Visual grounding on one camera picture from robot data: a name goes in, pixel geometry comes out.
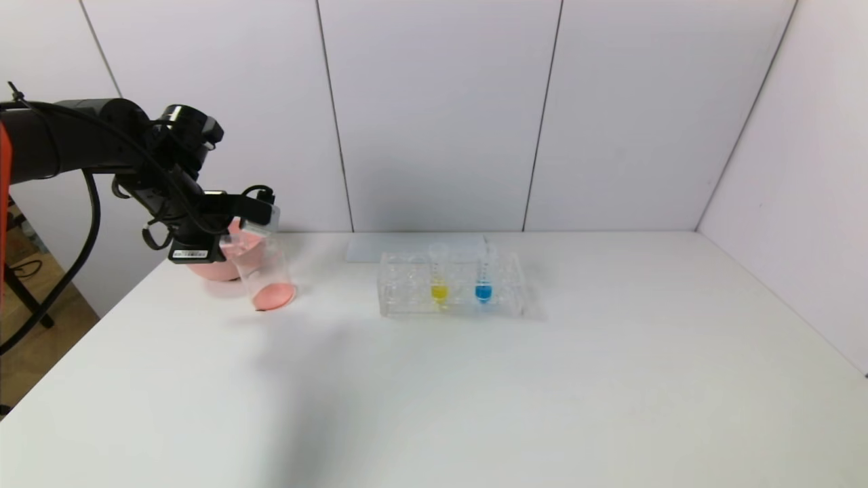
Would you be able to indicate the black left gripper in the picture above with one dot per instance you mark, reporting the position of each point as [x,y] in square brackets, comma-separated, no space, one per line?
[192,252]

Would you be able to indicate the test tube with red pigment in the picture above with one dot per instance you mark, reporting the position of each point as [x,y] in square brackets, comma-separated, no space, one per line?
[237,245]

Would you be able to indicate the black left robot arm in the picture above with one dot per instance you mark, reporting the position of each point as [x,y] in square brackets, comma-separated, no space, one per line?
[81,135]

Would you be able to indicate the clear glass beaker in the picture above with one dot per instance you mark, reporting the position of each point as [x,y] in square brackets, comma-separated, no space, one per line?
[271,288]

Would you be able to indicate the test tube with yellow pigment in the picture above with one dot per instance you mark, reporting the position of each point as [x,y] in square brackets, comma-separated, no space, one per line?
[439,292]

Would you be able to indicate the test tube with blue pigment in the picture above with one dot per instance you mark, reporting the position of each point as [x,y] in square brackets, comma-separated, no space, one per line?
[483,292]

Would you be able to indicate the clear acrylic test tube rack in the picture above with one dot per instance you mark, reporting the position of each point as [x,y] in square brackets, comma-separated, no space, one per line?
[505,298]

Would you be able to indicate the pink plastic bowl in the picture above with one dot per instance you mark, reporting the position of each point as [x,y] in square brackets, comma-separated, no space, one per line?
[210,271]

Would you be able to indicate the flat white sheet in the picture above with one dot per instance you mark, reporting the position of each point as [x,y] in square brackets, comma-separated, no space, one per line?
[369,249]

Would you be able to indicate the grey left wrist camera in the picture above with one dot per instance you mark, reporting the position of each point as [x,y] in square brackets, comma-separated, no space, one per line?
[264,217]

